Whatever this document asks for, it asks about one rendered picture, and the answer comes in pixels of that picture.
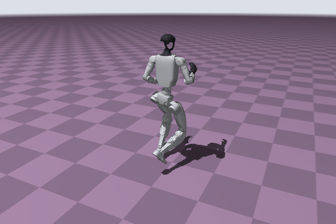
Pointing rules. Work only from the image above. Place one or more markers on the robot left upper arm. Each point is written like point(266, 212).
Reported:
point(149, 68)

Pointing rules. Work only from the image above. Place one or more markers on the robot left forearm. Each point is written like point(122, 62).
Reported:
point(153, 80)

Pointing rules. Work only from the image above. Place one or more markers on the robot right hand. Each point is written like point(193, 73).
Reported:
point(193, 68)

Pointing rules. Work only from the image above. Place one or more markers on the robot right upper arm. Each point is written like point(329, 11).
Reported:
point(181, 62)

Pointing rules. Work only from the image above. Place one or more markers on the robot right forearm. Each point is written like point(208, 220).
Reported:
point(192, 77)

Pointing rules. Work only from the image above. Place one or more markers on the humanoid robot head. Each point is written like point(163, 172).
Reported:
point(167, 38)

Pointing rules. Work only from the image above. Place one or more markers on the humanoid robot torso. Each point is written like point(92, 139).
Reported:
point(166, 75)

